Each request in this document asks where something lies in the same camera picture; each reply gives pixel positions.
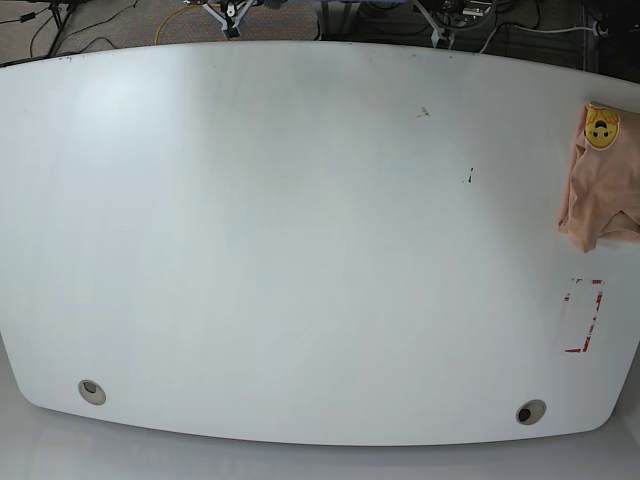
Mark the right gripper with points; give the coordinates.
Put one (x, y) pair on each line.
(229, 14)

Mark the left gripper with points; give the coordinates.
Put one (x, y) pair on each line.
(452, 16)

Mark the peach t-shirt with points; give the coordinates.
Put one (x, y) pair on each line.
(601, 198)

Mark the black tripod stand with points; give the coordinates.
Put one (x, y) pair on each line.
(61, 13)

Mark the red tape rectangle marking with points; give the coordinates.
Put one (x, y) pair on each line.
(579, 314)

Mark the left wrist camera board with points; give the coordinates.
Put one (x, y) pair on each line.
(443, 39)

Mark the right table cable grommet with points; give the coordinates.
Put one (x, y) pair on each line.
(531, 412)

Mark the table cable grommet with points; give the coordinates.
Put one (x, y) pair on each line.
(531, 412)
(91, 392)

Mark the left table cable grommet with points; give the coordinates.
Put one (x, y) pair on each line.
(91, 392)

